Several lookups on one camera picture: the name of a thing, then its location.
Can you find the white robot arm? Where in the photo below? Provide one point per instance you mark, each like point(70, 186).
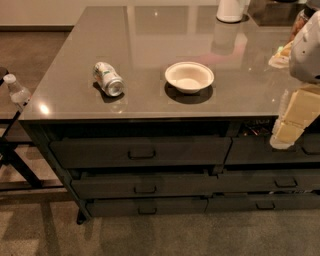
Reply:
point(302, 55)

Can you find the dark side table frame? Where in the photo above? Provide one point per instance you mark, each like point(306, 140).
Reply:
point(12, 135)

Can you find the white cylindrical container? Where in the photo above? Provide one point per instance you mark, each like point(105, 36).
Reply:
point(230, 11)

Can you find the silver soda can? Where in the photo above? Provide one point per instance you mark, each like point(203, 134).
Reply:
point(108, 79)

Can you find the white paper bowl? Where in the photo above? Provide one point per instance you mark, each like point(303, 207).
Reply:
point(189, 77)

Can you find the dark drawer cabinet frame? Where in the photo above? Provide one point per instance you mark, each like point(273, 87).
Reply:
point(43, 132)

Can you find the clear plastic water bottle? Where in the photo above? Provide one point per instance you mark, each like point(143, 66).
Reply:
point(19, 94)

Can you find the glass jar of nuts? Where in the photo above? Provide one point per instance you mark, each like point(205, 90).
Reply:
point(301, 19)

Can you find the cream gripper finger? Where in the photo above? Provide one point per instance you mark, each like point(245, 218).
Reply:
point(296, 112)

